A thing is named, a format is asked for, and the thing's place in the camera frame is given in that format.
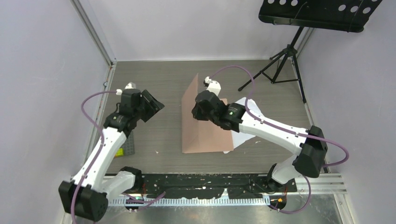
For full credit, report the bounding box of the pink paper folder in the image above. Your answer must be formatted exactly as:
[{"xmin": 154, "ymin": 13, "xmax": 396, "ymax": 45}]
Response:
[{"xmin": 181, "ymin": 75, "xmax": 234, "ymax": 154}]

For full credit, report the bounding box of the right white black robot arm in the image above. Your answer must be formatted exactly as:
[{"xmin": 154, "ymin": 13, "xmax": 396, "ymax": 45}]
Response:
[{"xmin": 191, "ymin": 90, "xmax": 327, "ymax": 192}]

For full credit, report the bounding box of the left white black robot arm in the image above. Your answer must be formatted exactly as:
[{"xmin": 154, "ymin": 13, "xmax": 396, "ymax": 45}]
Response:
[{"xmin": 58, "ymin": 87, "xmax": 165, "ymax": 224}]

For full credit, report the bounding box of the dark grey building plate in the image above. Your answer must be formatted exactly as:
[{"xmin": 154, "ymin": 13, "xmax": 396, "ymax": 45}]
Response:
[{"xmin": 121, "ymin": 132, "xmax": 135, "ymax": 156}]

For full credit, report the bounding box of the yellow green toy brick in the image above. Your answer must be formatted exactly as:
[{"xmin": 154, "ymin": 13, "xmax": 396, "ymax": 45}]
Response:
[{"xmin": 114, "ymin": 148, "xmax": 124, "ymax": 158}]

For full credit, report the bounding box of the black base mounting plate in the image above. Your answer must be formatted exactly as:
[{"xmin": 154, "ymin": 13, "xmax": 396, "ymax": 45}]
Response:
[{"xmin": 126, "ymin": 173, "xmax": 297, "ymax": 199}]

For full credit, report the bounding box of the black music stand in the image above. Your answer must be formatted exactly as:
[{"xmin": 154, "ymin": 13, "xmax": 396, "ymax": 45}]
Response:
[{"xmin": 253, "ymin": 0, "xmax": 381, "ymax": 103}]

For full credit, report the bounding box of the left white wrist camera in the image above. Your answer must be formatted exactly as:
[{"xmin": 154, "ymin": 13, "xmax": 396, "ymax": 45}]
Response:
[{"xmin": 116, "ymin": 82, "xmax": 136, "ymax": 96}]

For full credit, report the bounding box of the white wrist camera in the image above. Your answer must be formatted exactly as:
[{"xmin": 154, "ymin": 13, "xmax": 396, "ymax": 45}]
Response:
[
  {"xmin": 116, "ymin": 82, "xmax": 136, "ymax": 96},
  {"xmin": 203, "ymin": 77, "xmax": 221, "ymax": 96}
]

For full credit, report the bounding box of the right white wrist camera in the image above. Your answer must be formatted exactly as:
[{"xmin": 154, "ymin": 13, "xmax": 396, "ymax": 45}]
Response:
[{"xmin": 203, "ymin": 77, "xmax": 221, "ymax": 96}]

